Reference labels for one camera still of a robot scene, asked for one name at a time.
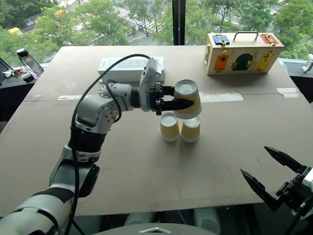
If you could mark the clear tape strip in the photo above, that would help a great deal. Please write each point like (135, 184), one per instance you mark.
(288, 92)
(220, 97)
(71, 97)

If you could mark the black side shelf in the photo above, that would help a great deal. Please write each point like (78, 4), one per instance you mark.
(13, 95)

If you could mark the small dark object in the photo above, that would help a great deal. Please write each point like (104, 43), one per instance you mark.
(28, 78)

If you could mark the black window frame post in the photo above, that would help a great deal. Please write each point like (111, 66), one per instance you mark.
(178, 22)

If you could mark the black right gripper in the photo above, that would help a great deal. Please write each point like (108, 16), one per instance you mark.
(294, 193)

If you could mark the yellow white paper cup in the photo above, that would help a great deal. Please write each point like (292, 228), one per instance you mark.
(188, 89)
(169, 128)
(190, 131)

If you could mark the wooden latch lock box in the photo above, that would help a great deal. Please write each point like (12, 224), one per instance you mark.
(244, 52)

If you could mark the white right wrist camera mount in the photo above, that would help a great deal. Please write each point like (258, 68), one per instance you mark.
(308, 180)

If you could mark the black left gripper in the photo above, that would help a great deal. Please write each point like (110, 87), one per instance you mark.
(156, 98)

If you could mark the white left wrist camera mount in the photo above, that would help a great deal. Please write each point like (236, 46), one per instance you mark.
(149, 78)

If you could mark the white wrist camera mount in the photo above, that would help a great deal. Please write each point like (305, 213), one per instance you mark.
(308, 180)
(149, 78)

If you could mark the flat white carton box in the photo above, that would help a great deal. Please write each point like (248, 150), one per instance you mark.
(117, 69)

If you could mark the clear bottle with black cap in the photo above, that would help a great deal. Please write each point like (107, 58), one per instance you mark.
(30, 62)

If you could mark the grey rounded shape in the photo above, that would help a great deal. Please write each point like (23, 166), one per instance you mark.
(138, 218)
(207, 220)

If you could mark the silver robot torso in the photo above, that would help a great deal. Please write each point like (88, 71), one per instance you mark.
(156, 230)

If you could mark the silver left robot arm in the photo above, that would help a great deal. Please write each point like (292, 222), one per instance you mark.
(94, 111)

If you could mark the small white figure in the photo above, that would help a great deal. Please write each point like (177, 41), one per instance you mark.
(308, 64)

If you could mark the bunch of keys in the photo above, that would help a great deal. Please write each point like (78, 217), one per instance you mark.
(15, 72)

